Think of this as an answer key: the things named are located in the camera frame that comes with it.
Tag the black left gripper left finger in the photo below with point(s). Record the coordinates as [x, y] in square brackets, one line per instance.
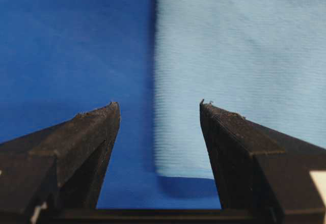
[59, 167]

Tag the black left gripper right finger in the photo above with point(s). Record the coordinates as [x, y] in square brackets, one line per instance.
[276, 177]

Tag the light blue towel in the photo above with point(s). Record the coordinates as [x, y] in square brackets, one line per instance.
[263, 59]

